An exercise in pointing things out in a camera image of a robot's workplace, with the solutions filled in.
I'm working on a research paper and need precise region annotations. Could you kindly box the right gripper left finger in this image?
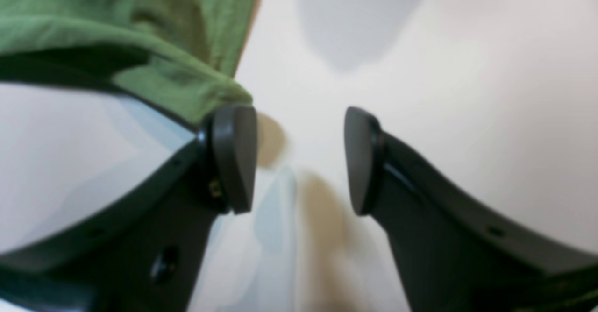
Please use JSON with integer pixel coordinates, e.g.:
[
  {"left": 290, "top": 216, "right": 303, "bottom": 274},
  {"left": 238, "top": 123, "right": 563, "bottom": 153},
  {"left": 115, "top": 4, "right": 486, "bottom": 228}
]
[{"left": 1, "top": 104, "right": 258, "bottom": 312}]

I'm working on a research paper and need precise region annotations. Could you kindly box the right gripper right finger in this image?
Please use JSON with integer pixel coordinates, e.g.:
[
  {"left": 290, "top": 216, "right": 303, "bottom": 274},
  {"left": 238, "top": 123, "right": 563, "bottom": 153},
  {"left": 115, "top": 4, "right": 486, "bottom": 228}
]
[{"left": 344, "top": 107, "right": 598, "bottom": 312}]

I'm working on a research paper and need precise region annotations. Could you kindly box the green t-shirt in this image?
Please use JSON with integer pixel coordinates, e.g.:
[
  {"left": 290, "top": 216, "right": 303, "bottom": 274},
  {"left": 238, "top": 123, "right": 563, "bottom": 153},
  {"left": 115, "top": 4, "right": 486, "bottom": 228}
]
[{"left": 0, "top": 0, "right": 257, "bottom": 127}]

